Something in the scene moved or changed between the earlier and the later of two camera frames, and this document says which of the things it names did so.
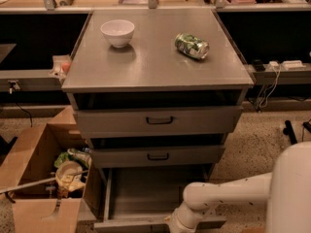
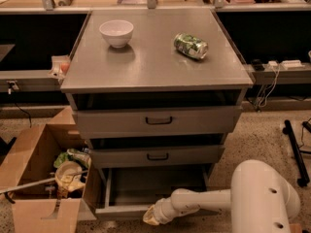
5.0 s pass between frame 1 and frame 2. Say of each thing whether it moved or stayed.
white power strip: stayed
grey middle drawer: stayed
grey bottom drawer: moved
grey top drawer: stayed
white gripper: moved
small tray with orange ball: stayed
